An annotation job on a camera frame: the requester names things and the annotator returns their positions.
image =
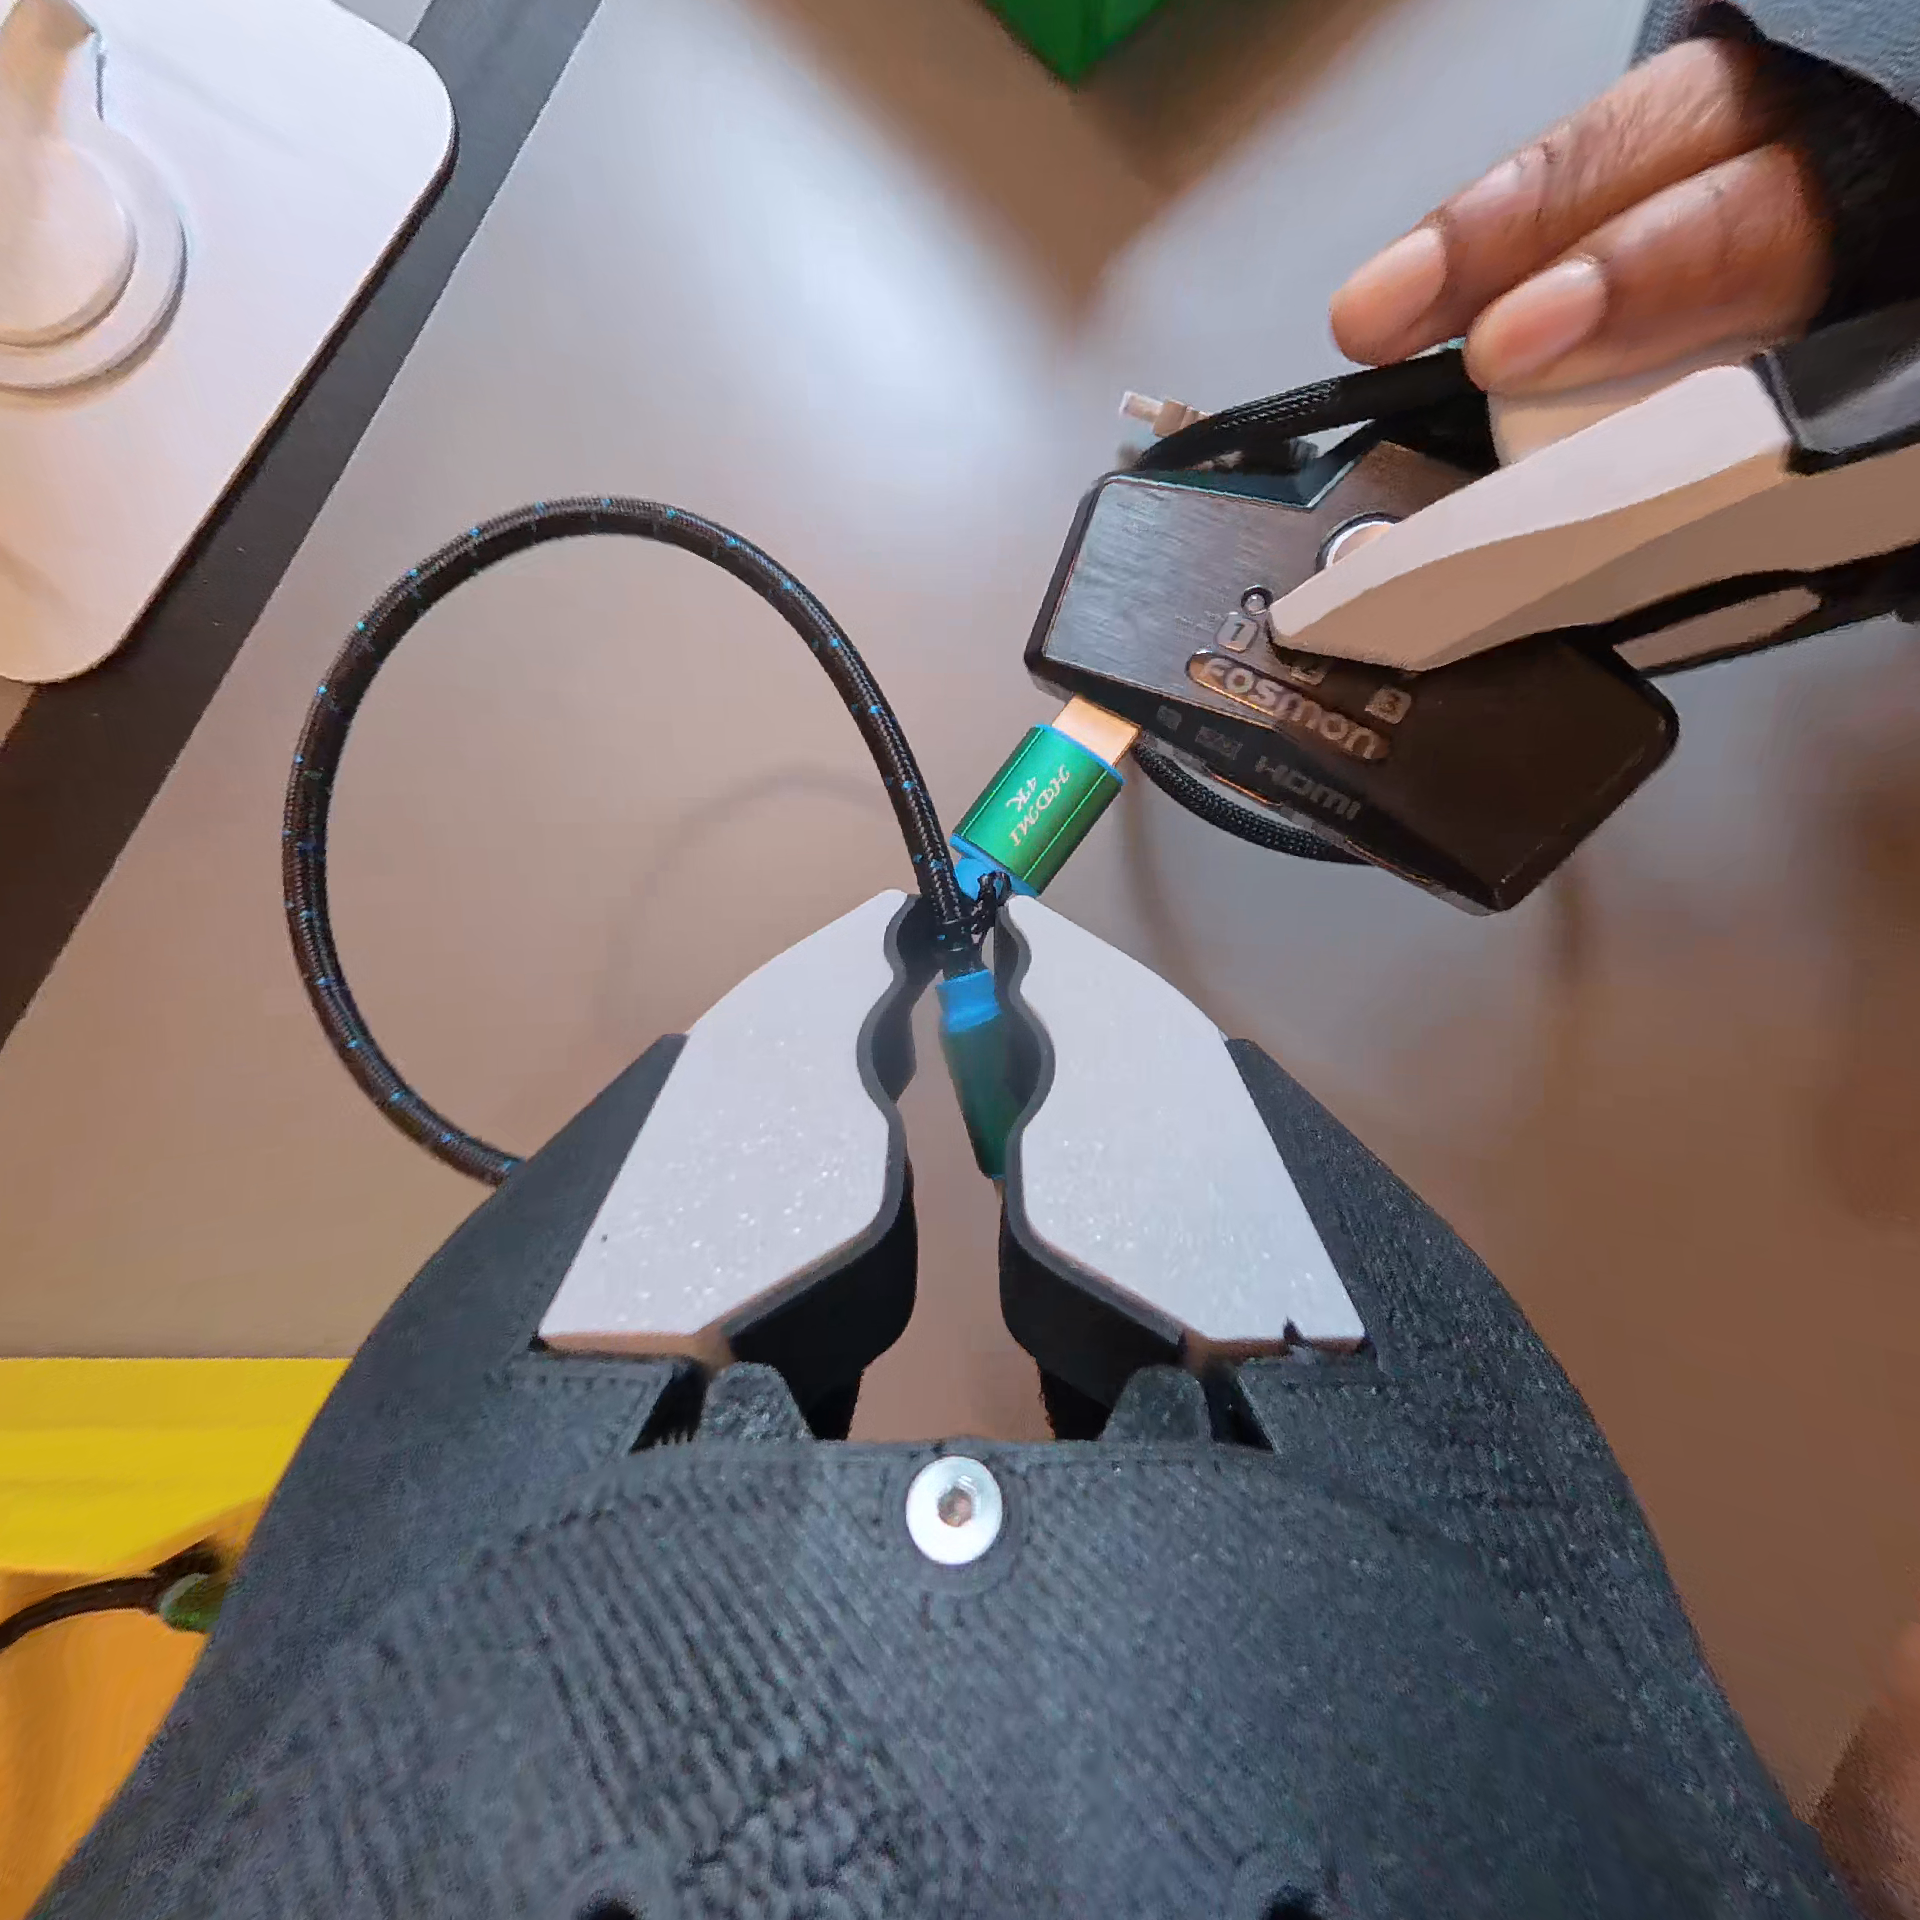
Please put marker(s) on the white stand base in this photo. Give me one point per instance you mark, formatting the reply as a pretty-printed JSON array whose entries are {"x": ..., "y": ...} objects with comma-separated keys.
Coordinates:
[{"x": 301, "y": 300}]

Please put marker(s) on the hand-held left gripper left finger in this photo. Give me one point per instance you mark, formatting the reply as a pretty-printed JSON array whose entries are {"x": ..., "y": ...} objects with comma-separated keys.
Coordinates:
[{"x": 750, "y": 1183}]

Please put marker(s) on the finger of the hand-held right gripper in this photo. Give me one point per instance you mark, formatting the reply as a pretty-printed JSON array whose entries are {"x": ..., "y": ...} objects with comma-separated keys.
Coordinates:
[
  {"x": 1726, "y": 641},
  {"x": 1530, "y": 525}
]

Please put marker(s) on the green plastic bin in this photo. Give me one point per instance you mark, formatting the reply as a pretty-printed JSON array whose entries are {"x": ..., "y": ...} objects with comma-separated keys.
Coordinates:
[{"x": 1079, "y": 33}]

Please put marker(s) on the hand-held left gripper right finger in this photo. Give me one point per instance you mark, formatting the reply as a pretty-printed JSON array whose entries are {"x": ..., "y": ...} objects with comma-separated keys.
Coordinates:
[{"x": 1183, "y": 1183}]

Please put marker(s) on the yellow plastic bin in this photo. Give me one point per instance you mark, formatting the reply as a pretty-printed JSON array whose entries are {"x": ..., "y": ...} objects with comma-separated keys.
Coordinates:
[{"x": 84, "y": 1438}]

